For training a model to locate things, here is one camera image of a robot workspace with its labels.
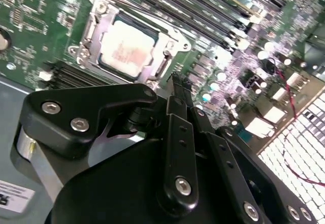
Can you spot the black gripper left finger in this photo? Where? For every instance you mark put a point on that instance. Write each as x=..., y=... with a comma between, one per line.
x=101, y=97

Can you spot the metal socket cover frame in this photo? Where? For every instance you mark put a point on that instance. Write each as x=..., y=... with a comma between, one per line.
x=104, y=28

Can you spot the silver-topped CPU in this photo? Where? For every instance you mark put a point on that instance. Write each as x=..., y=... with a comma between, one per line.
x=127, y=48

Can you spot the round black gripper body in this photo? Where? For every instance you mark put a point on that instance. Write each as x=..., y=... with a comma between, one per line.
x=114, y=193

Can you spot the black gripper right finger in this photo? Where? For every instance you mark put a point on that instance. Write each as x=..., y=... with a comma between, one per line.
x=240, y=186

